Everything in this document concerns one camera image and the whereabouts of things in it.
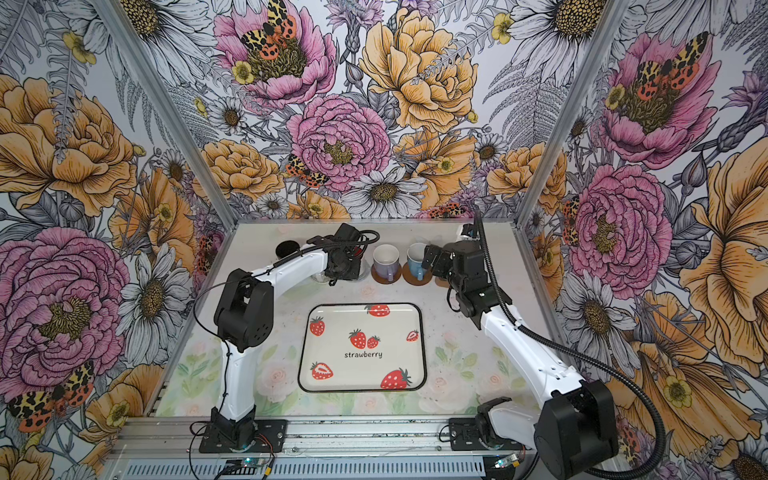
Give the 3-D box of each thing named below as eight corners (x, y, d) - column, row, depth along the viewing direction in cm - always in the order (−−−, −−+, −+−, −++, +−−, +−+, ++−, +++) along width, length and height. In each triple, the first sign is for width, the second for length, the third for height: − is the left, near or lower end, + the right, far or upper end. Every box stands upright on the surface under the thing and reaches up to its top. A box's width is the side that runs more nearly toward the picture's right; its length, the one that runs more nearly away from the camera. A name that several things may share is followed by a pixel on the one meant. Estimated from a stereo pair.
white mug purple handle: (368, 282, 106) (366, 264, 98) (379, 260, 113) (378, 241, 105) (390, 289, 104) (390, 271, 96) (400, 266, 111) (401, 247, 103)
